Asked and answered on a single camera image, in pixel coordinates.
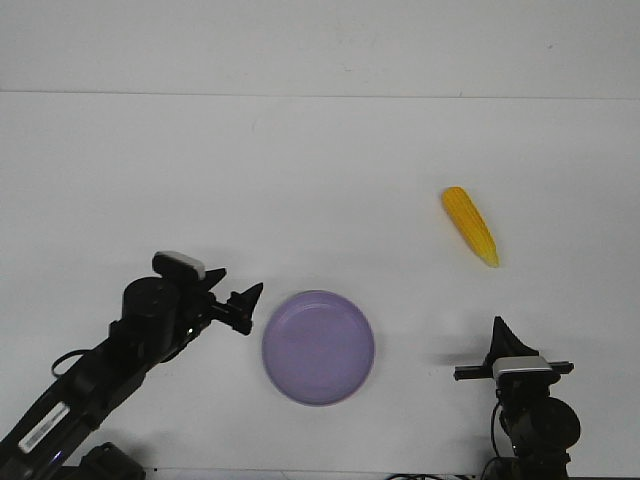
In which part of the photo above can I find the purple round plate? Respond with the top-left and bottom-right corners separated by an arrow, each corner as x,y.
261,290 -> 376,407

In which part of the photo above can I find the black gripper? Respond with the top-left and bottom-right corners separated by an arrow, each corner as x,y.
190,268 -> 264,336
453,316 -> 573,395

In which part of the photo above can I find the black cable bottom edge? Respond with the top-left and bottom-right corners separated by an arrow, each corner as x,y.
383,472 -> 481,480

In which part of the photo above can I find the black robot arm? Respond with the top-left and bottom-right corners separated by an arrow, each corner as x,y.
453,316 -> 581,479
1,269 -> 263,479

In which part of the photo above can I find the yellow corn cob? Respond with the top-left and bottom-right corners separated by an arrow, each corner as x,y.
441,186 -> 500,268

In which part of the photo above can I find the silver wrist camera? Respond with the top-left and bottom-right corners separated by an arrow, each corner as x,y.
152,251 -> 206,283
492,356 -> 553,381

